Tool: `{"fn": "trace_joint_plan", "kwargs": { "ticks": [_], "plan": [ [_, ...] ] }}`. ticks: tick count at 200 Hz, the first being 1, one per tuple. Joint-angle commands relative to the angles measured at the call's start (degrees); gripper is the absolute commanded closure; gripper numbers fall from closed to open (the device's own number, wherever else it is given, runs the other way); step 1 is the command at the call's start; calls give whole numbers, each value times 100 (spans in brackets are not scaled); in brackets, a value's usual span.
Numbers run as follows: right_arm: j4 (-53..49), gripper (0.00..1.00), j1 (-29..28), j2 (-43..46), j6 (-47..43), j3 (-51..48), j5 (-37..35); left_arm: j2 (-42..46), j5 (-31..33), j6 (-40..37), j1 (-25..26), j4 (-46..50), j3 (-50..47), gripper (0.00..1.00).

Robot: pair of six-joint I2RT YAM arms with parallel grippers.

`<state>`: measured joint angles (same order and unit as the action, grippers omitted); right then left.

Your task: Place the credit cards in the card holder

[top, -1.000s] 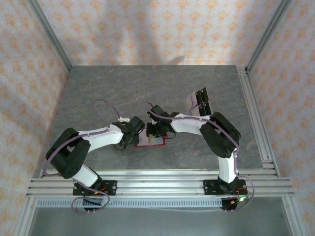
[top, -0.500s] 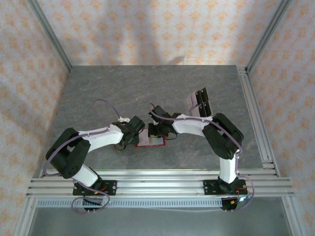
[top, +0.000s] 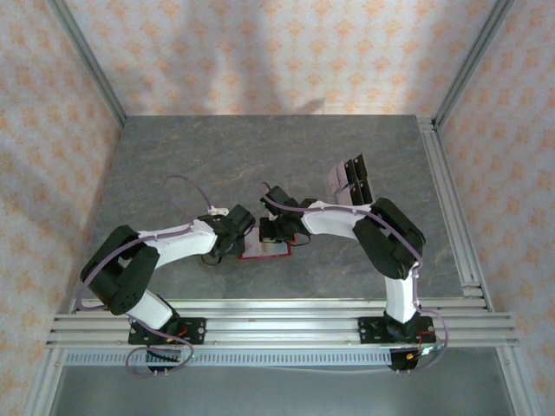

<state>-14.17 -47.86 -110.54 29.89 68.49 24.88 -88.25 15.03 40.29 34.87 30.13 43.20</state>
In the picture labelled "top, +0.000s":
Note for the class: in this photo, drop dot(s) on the red card holder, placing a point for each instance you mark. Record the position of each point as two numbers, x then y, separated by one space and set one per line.
253 249

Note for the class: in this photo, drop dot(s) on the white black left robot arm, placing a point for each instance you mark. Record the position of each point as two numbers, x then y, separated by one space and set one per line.
182 242

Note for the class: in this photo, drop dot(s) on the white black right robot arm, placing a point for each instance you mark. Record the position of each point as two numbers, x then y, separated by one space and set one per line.
329 221

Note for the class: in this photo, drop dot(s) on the grey metal sheet panel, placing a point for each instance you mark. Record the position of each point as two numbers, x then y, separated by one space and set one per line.
282 394

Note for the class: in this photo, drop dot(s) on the black controller board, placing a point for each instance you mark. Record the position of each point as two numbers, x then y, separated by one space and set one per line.
401 362

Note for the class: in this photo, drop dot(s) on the narrow aluminium extrusion rail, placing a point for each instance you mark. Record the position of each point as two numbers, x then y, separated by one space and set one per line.
282 305

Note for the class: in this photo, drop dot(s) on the wide aluminium extrusion rail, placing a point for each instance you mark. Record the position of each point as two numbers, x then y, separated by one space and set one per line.
282 331

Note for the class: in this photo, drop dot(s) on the aluminium table side rail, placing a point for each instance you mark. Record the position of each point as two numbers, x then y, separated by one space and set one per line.
455 216

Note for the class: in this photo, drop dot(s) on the aluminium frame post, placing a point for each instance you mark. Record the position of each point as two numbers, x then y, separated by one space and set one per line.
471 60
89 60

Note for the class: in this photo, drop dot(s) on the aluminium frame leg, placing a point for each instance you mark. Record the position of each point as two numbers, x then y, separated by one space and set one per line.
44 385
517 385

